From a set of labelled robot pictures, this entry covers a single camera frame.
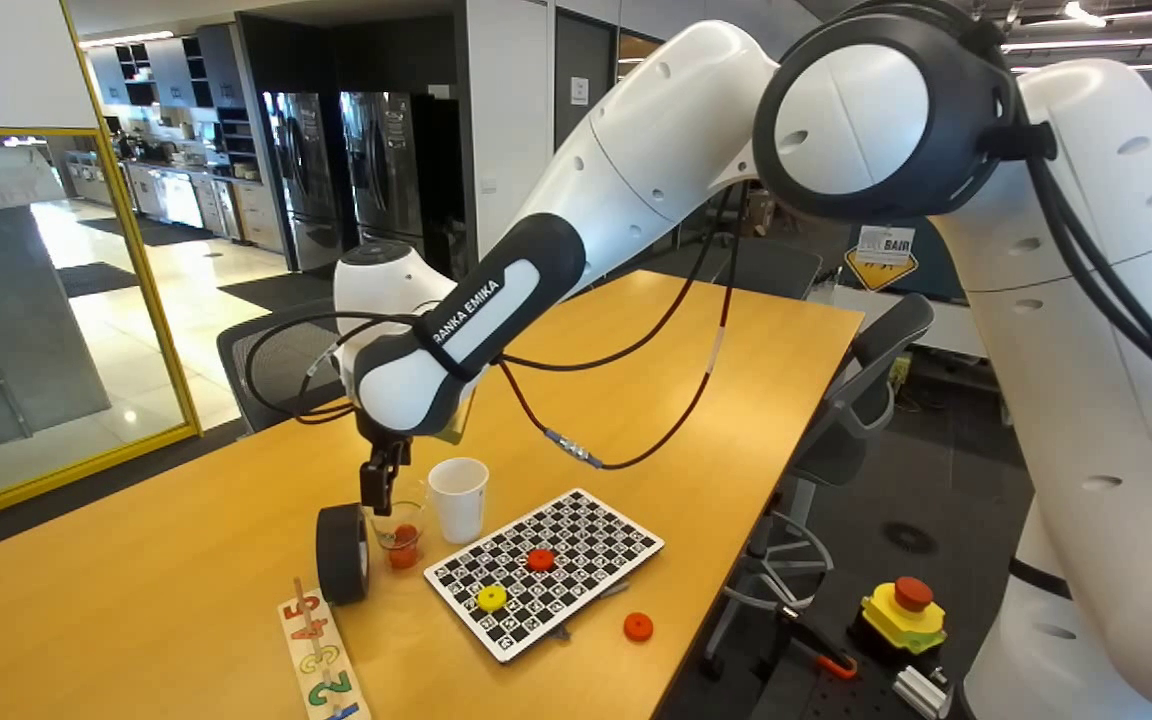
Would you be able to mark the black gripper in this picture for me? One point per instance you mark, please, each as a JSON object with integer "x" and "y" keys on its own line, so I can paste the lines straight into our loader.
{"x": 384, "y": 456}

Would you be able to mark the black glass door refrigerators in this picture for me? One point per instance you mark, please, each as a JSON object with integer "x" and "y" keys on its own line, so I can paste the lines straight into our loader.
{"x": 376, "y": 174}

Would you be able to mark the black swivel office chair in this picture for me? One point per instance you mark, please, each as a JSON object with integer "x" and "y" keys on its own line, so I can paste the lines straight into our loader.
{"x": 871, "y": 380}

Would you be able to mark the orange disc with hole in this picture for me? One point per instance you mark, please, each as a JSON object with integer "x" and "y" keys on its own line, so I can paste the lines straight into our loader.
{"x": 403, "y": 560}
{"x": 403, "y": 547}
{"x": 540, "y": 560}
{"x": 404, "y": 532}
{"x": 639, "y": 626}

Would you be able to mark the yellow red emergency stop button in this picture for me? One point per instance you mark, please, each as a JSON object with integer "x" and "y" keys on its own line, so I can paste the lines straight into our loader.
{"x": 903, "y": 622}

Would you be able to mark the transparent plastic cup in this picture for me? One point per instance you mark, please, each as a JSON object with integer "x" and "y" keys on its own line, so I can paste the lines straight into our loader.
{"x": 380, "y": 532}

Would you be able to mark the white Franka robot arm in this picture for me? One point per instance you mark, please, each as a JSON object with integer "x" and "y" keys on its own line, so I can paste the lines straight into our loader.
{"x": 1111, "y": 532}

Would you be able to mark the small grey metal box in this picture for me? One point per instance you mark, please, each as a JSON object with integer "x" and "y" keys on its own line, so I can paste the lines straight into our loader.
{"x": 921, "y": 693}

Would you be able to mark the small dark floor mat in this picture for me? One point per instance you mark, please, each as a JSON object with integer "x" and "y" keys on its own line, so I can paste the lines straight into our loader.
{"x": 96, "y": 276}

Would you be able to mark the small white door sign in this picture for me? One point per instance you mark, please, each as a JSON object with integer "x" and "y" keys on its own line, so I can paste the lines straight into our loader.
{"x": 583, "y": 90}

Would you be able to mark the grey mesh office chair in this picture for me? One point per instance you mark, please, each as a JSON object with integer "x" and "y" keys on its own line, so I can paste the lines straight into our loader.
{"x": 278, "y": 360}

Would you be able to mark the black white marker board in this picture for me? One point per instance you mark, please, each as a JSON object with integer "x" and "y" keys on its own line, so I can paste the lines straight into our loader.
{"x": 579, "y": 532}

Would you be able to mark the dark chair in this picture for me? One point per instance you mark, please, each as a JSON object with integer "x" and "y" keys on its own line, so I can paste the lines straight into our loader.
{"x": 771, "y": 264}

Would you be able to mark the black tape roll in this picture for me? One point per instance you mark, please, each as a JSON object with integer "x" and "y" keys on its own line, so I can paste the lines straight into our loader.
{"x": 340, "y": 555}

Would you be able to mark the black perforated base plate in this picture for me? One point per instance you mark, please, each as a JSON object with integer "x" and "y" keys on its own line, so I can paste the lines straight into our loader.
{"x": 788, "y": 700}

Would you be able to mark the wooden number puzzle board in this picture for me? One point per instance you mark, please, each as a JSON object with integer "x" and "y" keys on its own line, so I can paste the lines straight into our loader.
{"x": 322, "y": 660}

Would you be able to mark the large dark floor mat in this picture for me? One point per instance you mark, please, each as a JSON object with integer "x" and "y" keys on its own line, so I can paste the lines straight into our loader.
{"x": 281, "y": 290}

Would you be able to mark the round black floor plate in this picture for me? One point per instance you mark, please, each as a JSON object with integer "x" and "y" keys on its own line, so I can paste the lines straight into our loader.
{"x": 909, "y": 539}

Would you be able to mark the yellow disc with hole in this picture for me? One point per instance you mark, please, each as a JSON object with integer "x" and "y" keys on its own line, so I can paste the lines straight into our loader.
{"x": 495, "y": 599}

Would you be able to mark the yellow white sign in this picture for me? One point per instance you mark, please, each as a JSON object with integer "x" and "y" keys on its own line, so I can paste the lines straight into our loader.
{"x": 880, "y": 247}

